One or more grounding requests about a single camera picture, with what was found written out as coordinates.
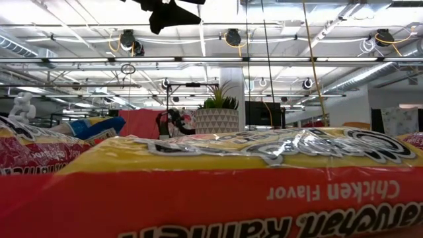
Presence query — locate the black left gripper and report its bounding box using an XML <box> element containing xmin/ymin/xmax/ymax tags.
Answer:
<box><xmin>132</xmin><ymin>0</ymin><xmax>206</xmax><ymax>35</ymax></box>

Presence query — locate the blue Maruchan ramen pack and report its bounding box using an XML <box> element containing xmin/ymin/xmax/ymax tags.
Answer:
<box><xmin>49</xmin><ymin>116</ymin><xmax>127</xmax><ymax>147</ymax></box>

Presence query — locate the orange Maruchan ramen pack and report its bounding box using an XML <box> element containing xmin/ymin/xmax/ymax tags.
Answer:
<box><xmin>0</xmin><ymin>127</ymin><xmax>423</xmax><ymax>238</ymax></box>

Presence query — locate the red Maruchan ramen pack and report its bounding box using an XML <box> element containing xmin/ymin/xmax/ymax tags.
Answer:
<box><xmin>0</xmin><ymin>115</ymin><xmax>92</xmax><ymax>176</ymax></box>
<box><xmin>396</xmin><ymin>132</ymin><xmax>423</xmax><ymax>151</ymax></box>

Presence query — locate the long ceiling light strip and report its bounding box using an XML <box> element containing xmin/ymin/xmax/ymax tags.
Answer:
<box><xmin>0</xmin><ymin>56</ymin><xmax>423</xmax><ymax>63</ymax></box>

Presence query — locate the colourful floral backdrop panel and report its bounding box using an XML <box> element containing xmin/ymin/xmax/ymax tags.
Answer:
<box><xmin>167</xmin><ymin>108</ymin><xmax>196</xmax><ymax>136</ymax></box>

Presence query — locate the succulent in white patterned pot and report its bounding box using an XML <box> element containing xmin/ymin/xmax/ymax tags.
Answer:
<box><xmin>195</xmin><ymin>81</ymin><xmax>240</xmax><ymax>135</ymax></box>

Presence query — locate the red-orange partition panel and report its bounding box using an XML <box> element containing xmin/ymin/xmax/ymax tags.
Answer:
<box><xmin>118</xmin><ymin>108</ymin><xmax>168</xmax><ymax>139</ymax></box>

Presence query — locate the black background monitor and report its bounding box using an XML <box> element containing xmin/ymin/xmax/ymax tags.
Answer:
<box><xmin>245</xmin><ymin>100</ymin><xmax>284</xmax><ymax>127</ymax></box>

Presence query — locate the black background panel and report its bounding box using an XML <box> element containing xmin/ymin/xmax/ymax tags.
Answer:
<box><xmin>370</xmin><ymin>108</ymin><xmax>383</xmax><ymax>134</ymax></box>

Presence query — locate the pale floral cloth panel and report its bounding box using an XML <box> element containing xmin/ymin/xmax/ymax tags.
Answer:
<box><xmin>380</xmin><ymin>106</ymin><xmax>420</xmax><ymax>137</ymax></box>

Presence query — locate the thin black hanging cable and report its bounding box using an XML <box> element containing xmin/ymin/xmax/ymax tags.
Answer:
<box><xmin>245</xmin><ymin>0</ymin><xmax>250</xmax><ymax>130</ymax></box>

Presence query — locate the black background stand frame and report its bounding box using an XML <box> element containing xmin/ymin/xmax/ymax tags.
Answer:
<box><xmin>165</xmin><ymin>82</ymin><xmax>219</xmax><ymax>133</ymax></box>

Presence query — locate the yellow hanging cable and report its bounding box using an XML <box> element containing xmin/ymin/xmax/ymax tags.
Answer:
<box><xmin>302</xmin><ymin>0</ymin><xmax>328</xmax><ymax>128</ymax></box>

